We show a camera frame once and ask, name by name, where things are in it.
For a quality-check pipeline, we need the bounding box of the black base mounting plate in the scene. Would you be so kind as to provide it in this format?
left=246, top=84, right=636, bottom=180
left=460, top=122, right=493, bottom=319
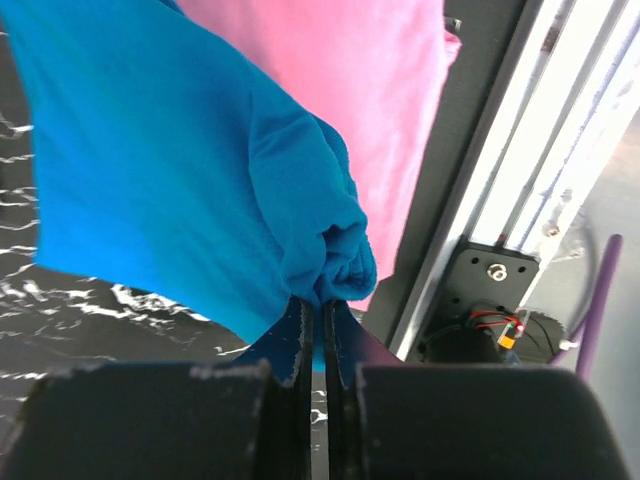
left=362, top=1, right=563, bottom=361

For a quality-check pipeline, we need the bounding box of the black marble pattern mat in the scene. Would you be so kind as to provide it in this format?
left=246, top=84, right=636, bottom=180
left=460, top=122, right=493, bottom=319
left=0, top=9, right=331, bottom=480

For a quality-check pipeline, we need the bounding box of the folded pink t shirt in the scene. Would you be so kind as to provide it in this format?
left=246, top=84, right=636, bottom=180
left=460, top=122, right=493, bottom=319
left=180, top=0, right=461, bottom=280

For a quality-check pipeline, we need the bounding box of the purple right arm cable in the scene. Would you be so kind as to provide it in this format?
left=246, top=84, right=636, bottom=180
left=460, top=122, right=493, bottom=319
left=549, top=234, right=626, bottom=384

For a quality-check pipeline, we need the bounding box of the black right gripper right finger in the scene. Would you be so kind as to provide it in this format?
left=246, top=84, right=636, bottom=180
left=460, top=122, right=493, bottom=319
left=323, top=301, right=629, bottom=479

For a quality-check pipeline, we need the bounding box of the blue t shirt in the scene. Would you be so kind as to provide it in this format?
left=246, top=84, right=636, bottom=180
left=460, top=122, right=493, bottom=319
left=1, top=1, right=377, bottom=343

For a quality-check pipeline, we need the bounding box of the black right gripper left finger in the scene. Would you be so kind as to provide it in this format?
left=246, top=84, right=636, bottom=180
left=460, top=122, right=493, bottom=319
left=1, top=298, right=314, bottom=479

